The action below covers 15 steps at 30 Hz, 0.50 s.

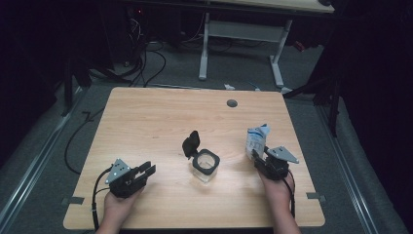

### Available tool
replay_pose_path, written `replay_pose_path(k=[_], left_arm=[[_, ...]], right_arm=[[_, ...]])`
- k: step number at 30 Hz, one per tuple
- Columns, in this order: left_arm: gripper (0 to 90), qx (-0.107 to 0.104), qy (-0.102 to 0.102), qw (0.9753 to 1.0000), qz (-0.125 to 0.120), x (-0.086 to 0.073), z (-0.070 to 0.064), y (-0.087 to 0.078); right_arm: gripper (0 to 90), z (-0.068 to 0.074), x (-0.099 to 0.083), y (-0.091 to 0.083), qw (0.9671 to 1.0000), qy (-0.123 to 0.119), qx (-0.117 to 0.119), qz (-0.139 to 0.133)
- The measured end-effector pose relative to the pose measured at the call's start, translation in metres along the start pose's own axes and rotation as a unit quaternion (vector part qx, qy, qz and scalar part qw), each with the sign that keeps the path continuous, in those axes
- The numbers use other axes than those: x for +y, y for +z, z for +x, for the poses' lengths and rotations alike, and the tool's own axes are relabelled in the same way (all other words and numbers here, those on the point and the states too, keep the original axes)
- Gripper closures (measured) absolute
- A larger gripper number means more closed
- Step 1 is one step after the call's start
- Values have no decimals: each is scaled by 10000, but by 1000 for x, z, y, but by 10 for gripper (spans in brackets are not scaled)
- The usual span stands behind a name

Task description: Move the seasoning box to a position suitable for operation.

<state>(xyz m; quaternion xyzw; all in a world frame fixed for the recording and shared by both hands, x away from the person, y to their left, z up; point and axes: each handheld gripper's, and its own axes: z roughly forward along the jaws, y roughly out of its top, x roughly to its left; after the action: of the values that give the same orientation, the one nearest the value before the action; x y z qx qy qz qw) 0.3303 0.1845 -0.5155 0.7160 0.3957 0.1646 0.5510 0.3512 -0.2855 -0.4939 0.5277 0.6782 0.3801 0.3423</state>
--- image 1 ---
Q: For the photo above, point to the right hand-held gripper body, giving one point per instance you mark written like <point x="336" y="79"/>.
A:
<point x="276" y="169"/>

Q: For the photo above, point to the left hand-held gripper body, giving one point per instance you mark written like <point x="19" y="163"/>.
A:
<point x="125" y="185"/>

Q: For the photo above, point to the glass jar with black lid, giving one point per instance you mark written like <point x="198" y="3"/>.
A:
<point x="206" y="162"/>

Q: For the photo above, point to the person's right hand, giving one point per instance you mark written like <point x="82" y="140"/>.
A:
<point x="279" y="191"/>

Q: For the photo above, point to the person's left hand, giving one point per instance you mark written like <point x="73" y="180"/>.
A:
<point x="118" y="208"/>

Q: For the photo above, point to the grey tape strip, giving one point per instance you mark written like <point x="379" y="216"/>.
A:
<point x="315" y="196"/>
<point x="74" y="201"/>

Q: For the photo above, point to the grey round table grommet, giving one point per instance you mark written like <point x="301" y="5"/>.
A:
<point x="232" y="103"/>

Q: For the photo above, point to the black metal stand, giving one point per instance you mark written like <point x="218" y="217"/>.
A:
<point x="334" y="107"/>
<point x="68" y="87"/>

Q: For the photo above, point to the small red object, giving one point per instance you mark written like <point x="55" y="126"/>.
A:
<point x="299" y="46"/>

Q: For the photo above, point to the desk with white metal legs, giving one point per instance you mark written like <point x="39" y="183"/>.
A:
<point x="243" y="31"/>

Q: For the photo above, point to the dark computer tower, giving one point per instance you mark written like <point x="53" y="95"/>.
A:
<point x="125" y="35"/>

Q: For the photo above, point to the metal floor rail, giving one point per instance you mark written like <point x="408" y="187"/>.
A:
<point x="35" y="156"/>
<point x="347" y="169"/>

